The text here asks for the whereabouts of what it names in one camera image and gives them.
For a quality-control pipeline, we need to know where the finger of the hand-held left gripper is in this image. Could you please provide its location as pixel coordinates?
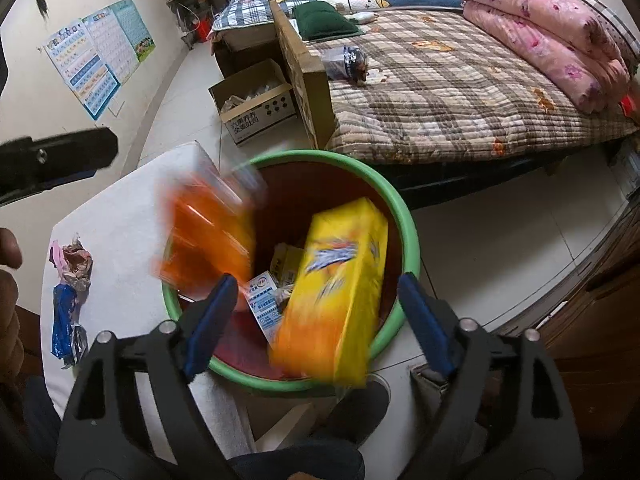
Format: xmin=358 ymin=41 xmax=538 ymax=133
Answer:
xmin=0 ymin=126 xmax=120 ymax=207

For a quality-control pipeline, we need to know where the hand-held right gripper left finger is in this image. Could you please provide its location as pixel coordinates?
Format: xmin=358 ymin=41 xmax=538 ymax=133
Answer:
xmin=54 ymin=273 xmax=239 ymax=480

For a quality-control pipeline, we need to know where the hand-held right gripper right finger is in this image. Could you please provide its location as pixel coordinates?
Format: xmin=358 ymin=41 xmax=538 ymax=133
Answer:
xmin=397 ymin=271 xmax=584 ymax=480

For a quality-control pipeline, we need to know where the white and blue milk carton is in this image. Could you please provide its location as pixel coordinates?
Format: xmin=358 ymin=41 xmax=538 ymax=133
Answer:
xmin=246 ymin=270 xmax=287 ymax=347

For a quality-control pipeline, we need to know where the yellow and orange drink box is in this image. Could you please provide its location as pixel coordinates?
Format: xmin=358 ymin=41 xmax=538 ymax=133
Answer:
xmin=269 ymin=196 xmax=390 ymax=387

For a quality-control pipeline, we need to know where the orange snack bag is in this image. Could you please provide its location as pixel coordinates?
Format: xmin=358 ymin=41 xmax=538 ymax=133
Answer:
xmin=154 ymin=164 xmax=268 ymax=302

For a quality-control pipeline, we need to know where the yellow carton with bear print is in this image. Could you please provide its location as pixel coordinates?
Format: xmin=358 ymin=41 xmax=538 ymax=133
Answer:
xmin=271 ymin=241 xmax=307 ymax=288

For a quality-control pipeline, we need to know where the green and red basin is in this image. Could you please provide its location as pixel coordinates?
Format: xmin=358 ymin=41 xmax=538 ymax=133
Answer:
xmin=159 ymin=149 xmax=417 ymax=395

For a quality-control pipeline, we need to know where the person's left hand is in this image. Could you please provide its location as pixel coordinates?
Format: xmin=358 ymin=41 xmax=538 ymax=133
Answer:
xmin=0 ymin=226 xmax=24 ymax=343

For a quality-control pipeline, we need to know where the crumpled pink wrapper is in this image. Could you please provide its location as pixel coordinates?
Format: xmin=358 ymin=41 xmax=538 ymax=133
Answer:
xmin=49 ymin=233 xmax=94 ymax=292

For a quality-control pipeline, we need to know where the person's dark shoe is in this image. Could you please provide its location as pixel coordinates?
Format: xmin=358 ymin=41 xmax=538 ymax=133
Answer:
xmin=306 ymin=379 xmax=392 ymax=449

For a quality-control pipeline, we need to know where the blue wrapper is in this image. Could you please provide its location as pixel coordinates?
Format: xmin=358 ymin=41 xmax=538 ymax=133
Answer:
xmin=50 ymin=282 xmax=89 ymax=369

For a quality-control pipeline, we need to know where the brown wooden cabinet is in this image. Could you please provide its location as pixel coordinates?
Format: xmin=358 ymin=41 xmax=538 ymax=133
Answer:
xmin=537 ymin=195 xmax=640 ymax=443

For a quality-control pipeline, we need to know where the person's leg in jeans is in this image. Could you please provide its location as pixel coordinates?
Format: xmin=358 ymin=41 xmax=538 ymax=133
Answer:
xmin=21 ymin=374 xmax=63 ymax=463

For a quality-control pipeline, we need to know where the cardboard box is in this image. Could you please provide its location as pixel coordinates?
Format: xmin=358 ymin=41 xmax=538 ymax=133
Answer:
xmin=208 ymin=57 xmax=299 ymax=147

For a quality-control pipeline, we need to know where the dark wooden shelf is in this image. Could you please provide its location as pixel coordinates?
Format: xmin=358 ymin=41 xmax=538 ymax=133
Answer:
xmin=166 ymin=0 xmax=227 ymax=52

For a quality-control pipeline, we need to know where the brown plaid mattress cover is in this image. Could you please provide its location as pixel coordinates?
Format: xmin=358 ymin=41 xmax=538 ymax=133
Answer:
xmin=304 ymin=6 xmax=640 ymax=167

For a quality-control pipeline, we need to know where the blue plaid bed blanket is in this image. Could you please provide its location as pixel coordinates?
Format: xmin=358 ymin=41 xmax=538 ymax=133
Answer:
xmin=211 ymin=0 xmax=282 ymax=37

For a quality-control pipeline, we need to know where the clear plastic bag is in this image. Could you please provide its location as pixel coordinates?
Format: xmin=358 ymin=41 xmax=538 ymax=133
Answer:
xmin=321 ymin=44 xmax=372 ymax=84

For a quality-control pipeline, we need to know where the dark green cushion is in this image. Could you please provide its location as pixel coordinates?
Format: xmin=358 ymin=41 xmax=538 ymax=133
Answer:
xmin=291 ymin=1 xmax=364 ymax=42

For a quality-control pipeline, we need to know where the pink flowered quilt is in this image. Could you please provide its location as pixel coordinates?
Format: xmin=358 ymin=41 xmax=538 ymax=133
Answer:
xmin=446 ymin=0 xmax=633 ymax=114

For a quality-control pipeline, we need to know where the blue wall poster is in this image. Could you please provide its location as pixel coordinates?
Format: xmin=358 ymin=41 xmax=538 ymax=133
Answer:
xmin=44 ymin=16 xmax=124 ymax=122

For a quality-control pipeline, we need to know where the green-edged wall poster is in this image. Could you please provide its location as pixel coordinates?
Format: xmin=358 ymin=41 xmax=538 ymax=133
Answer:
xmin=111 ymin=0 xmax=157 ymax=64

